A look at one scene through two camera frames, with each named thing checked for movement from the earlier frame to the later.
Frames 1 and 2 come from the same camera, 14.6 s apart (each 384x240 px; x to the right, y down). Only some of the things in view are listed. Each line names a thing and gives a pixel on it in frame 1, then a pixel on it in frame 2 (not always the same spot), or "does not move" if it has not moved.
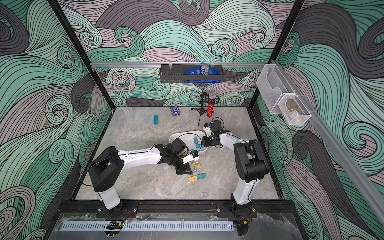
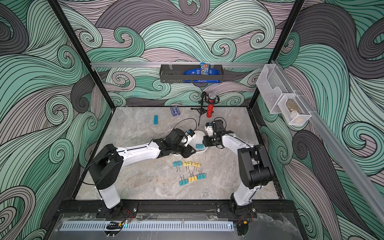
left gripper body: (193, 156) to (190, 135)
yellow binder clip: (192, 178) does not move
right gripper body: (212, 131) does not move
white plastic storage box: (193, 139) does not move
